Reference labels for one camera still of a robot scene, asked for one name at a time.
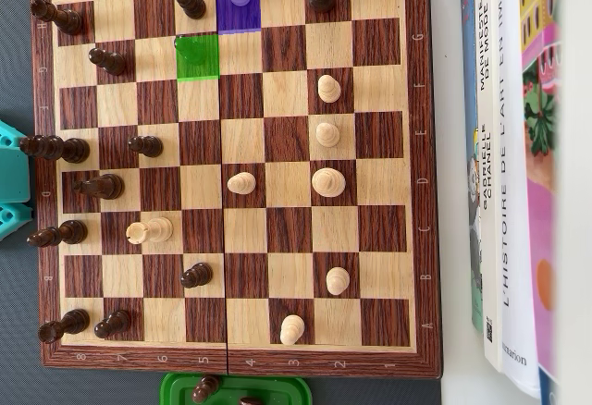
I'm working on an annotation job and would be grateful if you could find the dark wooden pawn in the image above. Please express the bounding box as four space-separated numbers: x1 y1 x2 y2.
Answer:
174 0 207 21
92 309 133 340
174 34 208 67
127 134 165 159
88 46 127 77
191 374 222 404
179 262 215 290

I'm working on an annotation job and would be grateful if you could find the light wooden king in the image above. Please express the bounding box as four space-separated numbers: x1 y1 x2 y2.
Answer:
310 166 347 201

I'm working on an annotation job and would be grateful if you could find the wooden folding chessboard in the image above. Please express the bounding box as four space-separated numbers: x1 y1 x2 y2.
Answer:
28 0 440 381

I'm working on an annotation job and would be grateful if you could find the light wooden rook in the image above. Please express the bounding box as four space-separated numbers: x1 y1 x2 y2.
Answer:
125 216 175 246

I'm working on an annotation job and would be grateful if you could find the dark wooden knight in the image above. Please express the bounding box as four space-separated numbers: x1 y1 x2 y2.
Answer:
72 173 127 202

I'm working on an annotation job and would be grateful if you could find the green plastic tray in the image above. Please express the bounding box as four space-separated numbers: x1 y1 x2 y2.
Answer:
159 371 314 405

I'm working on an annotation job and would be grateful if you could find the white Chanel fashion book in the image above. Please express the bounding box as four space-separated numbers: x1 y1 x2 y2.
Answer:
471 0 506 374

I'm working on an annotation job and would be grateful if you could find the blue illustrated book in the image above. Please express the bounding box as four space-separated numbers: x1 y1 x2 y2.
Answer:
460 0 487 335

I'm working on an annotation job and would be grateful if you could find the white art history book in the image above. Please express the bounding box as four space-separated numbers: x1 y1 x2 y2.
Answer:
489 0 542 399

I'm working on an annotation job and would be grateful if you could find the dark wooden bishop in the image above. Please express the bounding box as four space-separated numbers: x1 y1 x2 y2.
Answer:
26 219 90 249

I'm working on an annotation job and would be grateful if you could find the dark wooden rook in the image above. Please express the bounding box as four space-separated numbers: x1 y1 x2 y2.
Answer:
37 308 92 346
30 0 85 37

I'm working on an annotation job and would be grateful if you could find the dark grey mat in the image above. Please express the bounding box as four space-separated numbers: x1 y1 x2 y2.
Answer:
0 0 444 405

